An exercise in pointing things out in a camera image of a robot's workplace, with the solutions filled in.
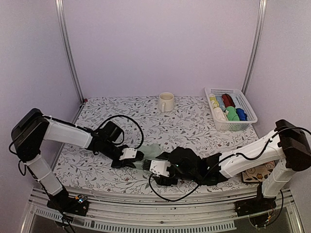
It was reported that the mint green towel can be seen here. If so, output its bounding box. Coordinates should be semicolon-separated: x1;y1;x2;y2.
135;144;161;170

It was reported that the cream white towel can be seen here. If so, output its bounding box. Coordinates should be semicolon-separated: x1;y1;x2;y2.
213;107;228;121

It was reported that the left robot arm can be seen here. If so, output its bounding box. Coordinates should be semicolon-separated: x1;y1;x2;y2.
9;108;144;211

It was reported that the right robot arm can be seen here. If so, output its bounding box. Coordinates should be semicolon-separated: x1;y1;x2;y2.
143;119;311;212

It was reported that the floral table mat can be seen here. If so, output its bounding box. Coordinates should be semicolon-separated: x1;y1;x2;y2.
53;97;258;199

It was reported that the cream ceramic mug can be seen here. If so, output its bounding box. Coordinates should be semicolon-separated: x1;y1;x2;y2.
158;92;174;113

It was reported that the yellow rolled towel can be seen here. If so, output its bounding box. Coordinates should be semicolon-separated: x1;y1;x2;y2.
209;94;219;109

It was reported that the green rolled towel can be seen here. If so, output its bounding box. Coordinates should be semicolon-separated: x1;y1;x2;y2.
226;106;239;121

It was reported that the floral square plate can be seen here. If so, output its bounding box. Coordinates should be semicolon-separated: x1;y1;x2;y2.
242;161;276;183

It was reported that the white plastic basket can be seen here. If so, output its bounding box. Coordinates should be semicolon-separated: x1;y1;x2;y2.
205;88;258;131

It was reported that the light blue rolled towel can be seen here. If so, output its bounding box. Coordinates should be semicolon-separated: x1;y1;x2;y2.
215;96;225;111

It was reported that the red rolled towel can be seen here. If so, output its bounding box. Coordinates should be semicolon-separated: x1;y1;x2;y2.
221;94;235;108

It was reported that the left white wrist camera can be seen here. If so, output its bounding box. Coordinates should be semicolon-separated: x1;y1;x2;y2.
119;148;144;161

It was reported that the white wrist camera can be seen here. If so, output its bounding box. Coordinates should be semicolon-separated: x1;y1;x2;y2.
119;148;144;161
142;160;171;177

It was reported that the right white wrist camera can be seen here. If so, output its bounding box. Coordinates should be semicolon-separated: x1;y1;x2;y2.
142;160;171;177

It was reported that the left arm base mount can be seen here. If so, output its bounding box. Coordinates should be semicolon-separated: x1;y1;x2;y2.
47;195;89;216

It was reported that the aluminium front rail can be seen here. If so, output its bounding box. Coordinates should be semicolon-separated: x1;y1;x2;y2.
21;187;306;233

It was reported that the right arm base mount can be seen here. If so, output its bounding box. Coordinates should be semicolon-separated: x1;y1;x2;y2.
234;196;276;216

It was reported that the left aluminium frame post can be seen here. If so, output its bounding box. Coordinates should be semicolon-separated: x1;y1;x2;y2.
55;0;85;104

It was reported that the aluminium frame post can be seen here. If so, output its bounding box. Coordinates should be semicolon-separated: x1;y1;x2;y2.
55;0;85;104
242;0;267;95

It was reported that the right aluminium frame post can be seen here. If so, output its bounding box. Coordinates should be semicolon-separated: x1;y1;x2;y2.
242;0;267;95

